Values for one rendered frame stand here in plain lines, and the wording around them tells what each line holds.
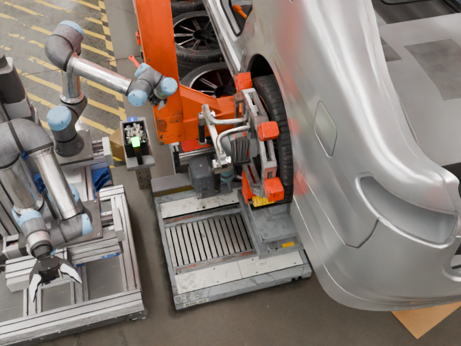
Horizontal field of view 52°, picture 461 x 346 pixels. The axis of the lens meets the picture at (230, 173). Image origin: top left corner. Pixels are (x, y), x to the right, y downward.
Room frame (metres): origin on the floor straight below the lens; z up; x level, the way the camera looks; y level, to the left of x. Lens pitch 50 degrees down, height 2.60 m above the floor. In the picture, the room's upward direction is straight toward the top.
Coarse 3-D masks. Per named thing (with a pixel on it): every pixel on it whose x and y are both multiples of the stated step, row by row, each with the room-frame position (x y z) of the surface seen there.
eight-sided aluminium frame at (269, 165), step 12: (240, 96) 1.83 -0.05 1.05; (252, 96) 1.76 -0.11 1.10; (252, 108) 1.65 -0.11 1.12; (264, 120) 1.58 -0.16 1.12; (264, 156) 1.46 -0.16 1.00; (252, 168) 1.72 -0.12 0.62; (264, 168) 1.42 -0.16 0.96; (276, 168) 1.44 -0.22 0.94; (252, 192) 1.56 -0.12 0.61; (264, 192) 1.42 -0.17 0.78
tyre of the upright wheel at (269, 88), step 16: (256, 80) 1.86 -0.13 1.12; (272, 80) 1.81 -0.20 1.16; (272, 96) 1.67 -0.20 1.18; (272, 112) 1.61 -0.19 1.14; (288, 128) 1.53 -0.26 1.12; (288, 144) 1.48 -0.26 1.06; (256, 160) 1.79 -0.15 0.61; (288, 160) 1.43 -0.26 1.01; (288, 176) 1.40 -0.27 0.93; (288, 192) 1.39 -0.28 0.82
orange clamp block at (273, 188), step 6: (264, 180) 1.42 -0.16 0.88; (270, 180) 1.42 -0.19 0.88; (276, 180) 1.42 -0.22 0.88; (264, 186) 1.40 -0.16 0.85; (270, 186) 1.38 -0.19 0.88; (276, 186) 1.38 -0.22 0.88; (282, 186) 1.38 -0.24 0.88; (270, 192) 1.34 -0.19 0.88; (276, 192) 1.34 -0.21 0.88; (282, 192) 1.35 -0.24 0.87; (270, 198) 1.34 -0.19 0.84; (276, 198) 1.34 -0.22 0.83; (282, 198) 1.35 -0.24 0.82
